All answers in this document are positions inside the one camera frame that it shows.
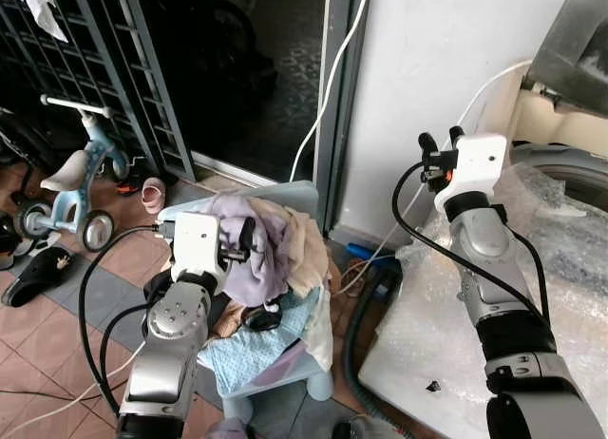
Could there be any purple garment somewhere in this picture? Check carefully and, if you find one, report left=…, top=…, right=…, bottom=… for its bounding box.
left=204, top=192, right=297, bottom=309

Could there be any beige washing machine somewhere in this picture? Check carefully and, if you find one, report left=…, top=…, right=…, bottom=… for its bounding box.
left=506, top=0, right=608, bottom=214

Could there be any steel washing machine lid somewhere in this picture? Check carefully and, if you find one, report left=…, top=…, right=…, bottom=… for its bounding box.
left=522, top=0, right=608, bottom=118

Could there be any light blue patterned towel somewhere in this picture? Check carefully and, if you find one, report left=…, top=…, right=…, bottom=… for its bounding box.
left=198, top=287, right=321, bottom=398

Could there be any beige garment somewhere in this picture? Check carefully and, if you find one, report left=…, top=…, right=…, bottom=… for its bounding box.
left=274, top=205, right=335, bottom=299

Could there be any light blue plastic chair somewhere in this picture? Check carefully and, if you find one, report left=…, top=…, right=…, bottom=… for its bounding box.
left=157, top=180, right=340, bottom=427

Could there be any cream white cloth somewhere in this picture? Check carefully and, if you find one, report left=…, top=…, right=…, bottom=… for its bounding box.
left=302, top=304, right=335, bottom=375

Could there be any small pink shoe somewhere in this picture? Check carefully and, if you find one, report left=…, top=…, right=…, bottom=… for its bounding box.
left=140, top=176, right=168, bottom=216

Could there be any light blue kids tricycle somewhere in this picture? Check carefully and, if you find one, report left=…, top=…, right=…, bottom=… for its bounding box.
left=13, top=93, right=145, bottom=253

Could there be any clear bubble wrap sheet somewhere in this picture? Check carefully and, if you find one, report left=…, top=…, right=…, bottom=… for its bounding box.
left=356, top=162, right=608, bottom=439

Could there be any black slipper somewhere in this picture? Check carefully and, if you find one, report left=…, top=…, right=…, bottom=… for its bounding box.
left=0, top=246, right=76, bottom=310

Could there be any dark metal grille gate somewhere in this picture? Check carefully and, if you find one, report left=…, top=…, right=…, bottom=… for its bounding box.
left=0, top=0, right=198, bottom=181

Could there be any white hanging cloth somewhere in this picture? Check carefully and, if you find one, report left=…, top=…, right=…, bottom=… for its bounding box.
left=6, top=0, right=69, bottom=43

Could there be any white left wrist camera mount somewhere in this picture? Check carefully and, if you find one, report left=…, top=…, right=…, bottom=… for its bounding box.
left=171, top=211, right=232, bottom=293

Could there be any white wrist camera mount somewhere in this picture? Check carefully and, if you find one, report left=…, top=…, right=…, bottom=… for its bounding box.
left=435, top=133, right=510, bottom=214
left=171, top=211, right=232, bottom=293

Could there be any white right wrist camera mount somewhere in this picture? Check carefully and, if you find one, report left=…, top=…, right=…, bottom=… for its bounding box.
left=435, top=133, right=510, bottom=214

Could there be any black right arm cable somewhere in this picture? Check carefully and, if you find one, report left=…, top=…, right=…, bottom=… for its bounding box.
left=390, top=158, right=549, bottom=328

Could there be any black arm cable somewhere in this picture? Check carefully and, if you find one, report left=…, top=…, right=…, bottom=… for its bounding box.
left=77, top=224, right=179, bottom=413
left=390, top=158, right=549, bottom=328

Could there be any grey door frame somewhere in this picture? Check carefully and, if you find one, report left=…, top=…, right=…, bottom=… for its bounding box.
left=312, top=0, right=370, bottom=239

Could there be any grey corrugated drain hose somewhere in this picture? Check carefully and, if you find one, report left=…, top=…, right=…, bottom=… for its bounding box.
left=342, top=266, right=411, bottom=432

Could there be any blue hose connector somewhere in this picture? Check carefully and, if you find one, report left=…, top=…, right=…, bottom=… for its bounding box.
left=344, top=241, right=401, bottom=270

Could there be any white wall cable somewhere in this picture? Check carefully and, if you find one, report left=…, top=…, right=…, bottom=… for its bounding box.
left=289, top=0, right=372, bottom=184

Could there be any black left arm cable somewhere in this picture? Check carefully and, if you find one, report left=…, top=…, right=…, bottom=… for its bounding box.
left=77, top=224, right=179, bottom=413

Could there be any white floor cable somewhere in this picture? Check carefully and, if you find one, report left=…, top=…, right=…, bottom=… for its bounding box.
left=0, top=338, right=150, bottom=436

